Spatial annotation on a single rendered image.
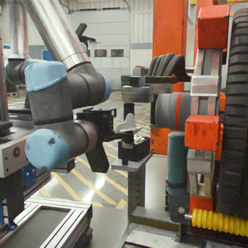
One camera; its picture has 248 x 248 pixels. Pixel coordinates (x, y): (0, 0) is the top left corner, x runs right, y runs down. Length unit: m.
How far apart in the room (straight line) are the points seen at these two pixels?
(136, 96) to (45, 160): 0.42
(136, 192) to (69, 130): 1.38
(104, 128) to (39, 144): 0.22
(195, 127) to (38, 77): 0.36
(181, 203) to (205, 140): 0.81
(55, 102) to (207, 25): 0.45
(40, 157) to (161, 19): 1.17
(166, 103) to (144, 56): 11.17
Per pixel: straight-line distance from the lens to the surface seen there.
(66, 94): 0.51
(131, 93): 0.83
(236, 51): 0.72
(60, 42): 0.64
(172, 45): 1.50
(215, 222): 0.96
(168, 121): 0.95
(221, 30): 0.77
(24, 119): 1.40
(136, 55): 12.17
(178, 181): 1.16
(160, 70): 0.80
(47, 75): 0.50
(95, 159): 0.68
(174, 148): 1.12
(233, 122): 0.66
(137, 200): 1.87
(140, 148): 1.66
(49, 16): 0.66
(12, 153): 0.91
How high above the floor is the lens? 1.00
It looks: 12 degrees down
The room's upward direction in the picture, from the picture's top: straight up
